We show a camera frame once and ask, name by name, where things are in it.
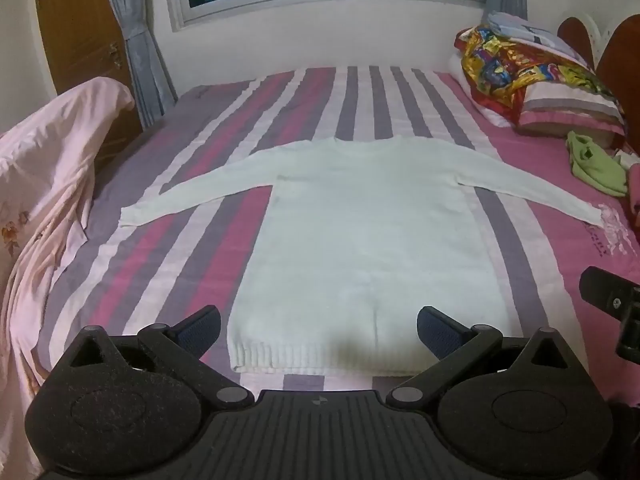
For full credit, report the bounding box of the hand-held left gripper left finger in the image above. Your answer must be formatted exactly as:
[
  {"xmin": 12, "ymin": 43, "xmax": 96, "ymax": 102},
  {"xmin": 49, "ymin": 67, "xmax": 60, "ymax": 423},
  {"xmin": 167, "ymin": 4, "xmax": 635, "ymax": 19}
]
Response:
[{"xmin": 65, "ymin": 305, "xmax": 256, "ymax": 408}]

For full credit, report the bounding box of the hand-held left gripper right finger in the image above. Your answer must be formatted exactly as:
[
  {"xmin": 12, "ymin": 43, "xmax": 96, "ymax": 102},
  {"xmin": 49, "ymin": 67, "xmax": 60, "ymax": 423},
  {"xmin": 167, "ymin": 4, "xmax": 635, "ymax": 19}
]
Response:
[{"xmin": 386, "ymin": 305, "xmax": 576, "ymax": 408}]

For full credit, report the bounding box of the white knit sweater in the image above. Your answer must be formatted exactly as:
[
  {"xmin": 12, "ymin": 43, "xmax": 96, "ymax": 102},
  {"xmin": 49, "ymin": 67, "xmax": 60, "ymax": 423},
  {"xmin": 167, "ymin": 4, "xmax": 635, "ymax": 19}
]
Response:
[{"xmin": 119, "ymin": 136, "xmax": 608, "ymax": 376}]

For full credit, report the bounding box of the green cloth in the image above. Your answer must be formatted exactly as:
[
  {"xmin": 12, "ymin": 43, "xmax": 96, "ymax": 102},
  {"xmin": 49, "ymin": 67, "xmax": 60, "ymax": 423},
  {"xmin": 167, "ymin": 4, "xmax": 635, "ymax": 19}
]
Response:
[{"xmin": 565, "ymin": 131, "xmax": 629, "ymax": 197}]

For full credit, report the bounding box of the pink striped pillow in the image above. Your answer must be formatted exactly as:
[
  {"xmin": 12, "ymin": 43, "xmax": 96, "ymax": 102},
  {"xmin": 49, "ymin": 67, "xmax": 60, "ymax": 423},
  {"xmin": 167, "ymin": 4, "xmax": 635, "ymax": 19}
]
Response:
[{"xmin": 517, "ymin": 77, "xmax": 628, "ymax": 139}]

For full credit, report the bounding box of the light pink floral blanket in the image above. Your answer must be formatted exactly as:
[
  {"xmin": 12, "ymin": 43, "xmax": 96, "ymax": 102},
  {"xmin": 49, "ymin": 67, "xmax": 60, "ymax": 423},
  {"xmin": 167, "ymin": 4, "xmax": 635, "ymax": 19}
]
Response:
[{"xmin": 0, "ymin": 76, "xmax": 136, "ymax": 480}]

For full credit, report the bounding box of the brown wooden headboard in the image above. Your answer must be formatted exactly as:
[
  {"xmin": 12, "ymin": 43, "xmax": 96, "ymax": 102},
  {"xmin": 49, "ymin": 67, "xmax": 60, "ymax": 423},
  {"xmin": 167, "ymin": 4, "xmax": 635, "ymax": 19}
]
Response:
[{"xmin": 557, "ymin": 12, "xmax": 640, "ymax": 157}]

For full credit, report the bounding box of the colourful printed cloth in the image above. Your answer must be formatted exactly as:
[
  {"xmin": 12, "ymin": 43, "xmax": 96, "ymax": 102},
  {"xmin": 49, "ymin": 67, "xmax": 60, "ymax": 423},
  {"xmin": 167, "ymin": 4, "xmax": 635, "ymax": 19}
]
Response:
[{"xmin": 454, "ymin": 24, "xmax": 621, "ymax": 111}]

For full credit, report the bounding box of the striped pink purple bed sheet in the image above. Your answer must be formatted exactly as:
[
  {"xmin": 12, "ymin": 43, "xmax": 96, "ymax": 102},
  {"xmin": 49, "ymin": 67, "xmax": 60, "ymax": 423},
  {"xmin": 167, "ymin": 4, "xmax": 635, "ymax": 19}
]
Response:
[{"xmin": 30, "ymin": 62, "xmax": 640, "ymax": 411}]

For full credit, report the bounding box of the blue grey printed pillow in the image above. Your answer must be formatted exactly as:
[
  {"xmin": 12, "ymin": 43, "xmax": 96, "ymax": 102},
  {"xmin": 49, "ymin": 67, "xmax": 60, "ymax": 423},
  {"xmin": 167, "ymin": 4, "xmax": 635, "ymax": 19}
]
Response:
[{"xmin": 485, "ymin": 10, "xmax": 592, "ymax": 68}]

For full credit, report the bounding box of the brown wooden door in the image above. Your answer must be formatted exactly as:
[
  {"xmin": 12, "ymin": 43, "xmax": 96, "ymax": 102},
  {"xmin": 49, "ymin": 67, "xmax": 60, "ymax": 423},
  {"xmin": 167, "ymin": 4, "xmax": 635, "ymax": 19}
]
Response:
[{"xmin": 32, "ymin": 0, "xmax": 143, "ymax": 136}]

